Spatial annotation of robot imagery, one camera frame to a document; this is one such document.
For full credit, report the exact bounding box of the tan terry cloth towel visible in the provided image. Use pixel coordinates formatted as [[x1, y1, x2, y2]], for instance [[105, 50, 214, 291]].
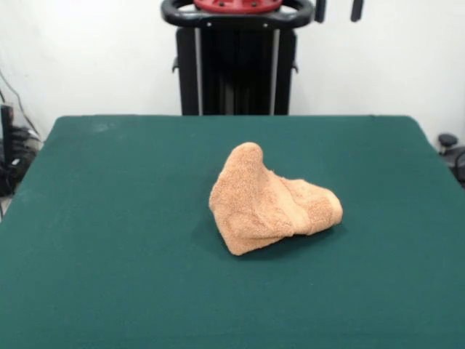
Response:
[[209, 142, 344, 257]]

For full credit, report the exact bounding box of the black power strip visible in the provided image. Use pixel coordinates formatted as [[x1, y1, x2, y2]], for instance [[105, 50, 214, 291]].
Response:
[[0, 104, 15, 164]]

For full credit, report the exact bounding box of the dark green table cloth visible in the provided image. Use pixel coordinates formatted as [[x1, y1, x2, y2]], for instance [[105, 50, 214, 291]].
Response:
[[0, 115, 465, 349]]

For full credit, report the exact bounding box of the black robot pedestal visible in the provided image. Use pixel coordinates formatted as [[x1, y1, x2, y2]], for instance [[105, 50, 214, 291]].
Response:
[[161, 0, 313, 116]]

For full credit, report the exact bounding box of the thin grey wall cable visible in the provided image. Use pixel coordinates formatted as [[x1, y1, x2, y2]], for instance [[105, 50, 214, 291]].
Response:
[[0, 68, 39, 137]]

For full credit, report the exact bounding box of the black cable bundle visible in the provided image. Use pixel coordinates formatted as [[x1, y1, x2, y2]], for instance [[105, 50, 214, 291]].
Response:
[[0, 125, 44, 197]]

